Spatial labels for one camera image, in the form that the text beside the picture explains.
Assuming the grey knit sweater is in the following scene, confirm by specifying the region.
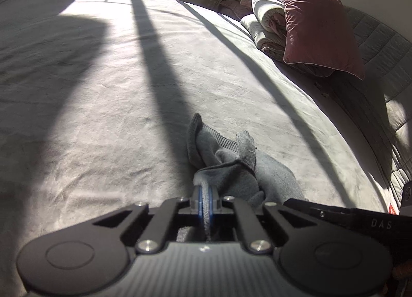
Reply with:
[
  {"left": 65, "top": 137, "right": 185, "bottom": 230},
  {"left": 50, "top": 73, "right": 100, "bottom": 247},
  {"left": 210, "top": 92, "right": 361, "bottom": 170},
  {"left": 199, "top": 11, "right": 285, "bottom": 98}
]
[{"left": 176, "top": 112, "right": 307, "bottom": 243}]

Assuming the grey quilted headboard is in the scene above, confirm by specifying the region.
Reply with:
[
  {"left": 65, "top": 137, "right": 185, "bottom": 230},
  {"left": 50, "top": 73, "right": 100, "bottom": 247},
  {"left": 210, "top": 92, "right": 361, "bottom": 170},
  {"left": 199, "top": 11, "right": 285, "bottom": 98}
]
[{"left": 307, "top": 6, "right": 411, "bottom": 206}]

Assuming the grey bed sheet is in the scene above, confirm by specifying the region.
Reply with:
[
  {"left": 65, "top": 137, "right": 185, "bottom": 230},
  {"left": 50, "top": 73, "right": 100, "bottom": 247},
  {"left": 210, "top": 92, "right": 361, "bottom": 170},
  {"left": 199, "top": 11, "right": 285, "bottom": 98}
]
[{"left": 1, "top": 0, "right": 388, "bottom": 296}]

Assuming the maroon pillow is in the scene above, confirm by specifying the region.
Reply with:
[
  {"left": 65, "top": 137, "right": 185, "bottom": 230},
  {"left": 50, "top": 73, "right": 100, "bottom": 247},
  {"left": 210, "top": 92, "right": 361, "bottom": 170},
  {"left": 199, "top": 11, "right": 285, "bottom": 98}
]
[{"left": 284, "top": 0, "right": 365, "bottom": 80}]

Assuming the folded white pink quilt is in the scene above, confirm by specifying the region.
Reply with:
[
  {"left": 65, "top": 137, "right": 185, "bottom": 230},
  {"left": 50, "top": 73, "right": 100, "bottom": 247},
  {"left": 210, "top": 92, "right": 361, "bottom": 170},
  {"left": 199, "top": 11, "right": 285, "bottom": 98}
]
[{"left": 239, "top": 0, "right": 336, "bottom": 78}]

